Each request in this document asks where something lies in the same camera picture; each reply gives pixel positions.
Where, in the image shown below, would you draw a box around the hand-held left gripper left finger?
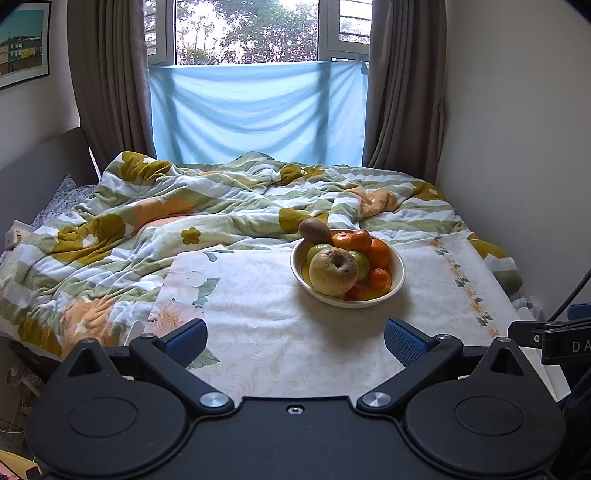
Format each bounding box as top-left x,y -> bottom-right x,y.
60,318 -> 234,414

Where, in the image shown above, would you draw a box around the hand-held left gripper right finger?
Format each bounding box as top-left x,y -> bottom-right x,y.
356,318 -> 532,413

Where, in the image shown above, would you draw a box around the cream yellow bowl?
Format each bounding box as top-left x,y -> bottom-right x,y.
290,229 -> 406,308

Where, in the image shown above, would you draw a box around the green apple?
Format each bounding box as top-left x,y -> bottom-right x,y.
348,250 -> 373,283
307,244 -> 334,266

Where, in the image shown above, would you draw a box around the dark orange mandarin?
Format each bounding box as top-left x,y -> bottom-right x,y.
367,237 -> 392,269

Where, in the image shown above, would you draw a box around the large yellow apple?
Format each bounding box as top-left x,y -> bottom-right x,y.
308,247 -> 359,297

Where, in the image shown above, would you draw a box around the brown kiwi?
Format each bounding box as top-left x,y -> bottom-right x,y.
298,218 -> 335,247

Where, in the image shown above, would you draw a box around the white plastic bag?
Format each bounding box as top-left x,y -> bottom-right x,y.
512,295 -> 544,322

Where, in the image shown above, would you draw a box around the white floral tablecloth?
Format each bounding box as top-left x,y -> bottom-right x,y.
143,230 -> 523,403

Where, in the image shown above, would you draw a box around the green striped floral blanket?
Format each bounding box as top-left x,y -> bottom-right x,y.
0,151 -> 523,364

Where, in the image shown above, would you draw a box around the grey patterned pillow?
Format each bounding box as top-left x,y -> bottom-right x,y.
30,174 -> 101,230

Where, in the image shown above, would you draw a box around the tissue box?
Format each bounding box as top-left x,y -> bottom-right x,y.
4,220 -> 34,251

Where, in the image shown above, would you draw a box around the grey headboard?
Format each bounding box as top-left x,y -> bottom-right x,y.
0,126 -> 102,232

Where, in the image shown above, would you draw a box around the light blue window cloth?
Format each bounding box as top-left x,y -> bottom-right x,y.
148,60 -> 370,166

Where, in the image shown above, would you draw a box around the brown curtain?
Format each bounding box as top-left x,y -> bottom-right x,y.
67,0 -> 158,179
361,0 -> 450,184

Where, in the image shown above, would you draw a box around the window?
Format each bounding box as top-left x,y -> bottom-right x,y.
142,0 -> 373,66

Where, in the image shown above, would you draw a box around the black cable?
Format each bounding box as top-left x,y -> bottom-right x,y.
551,268 -> 591,324

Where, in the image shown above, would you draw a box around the wall poster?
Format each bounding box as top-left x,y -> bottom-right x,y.
0,0 -> 52,91

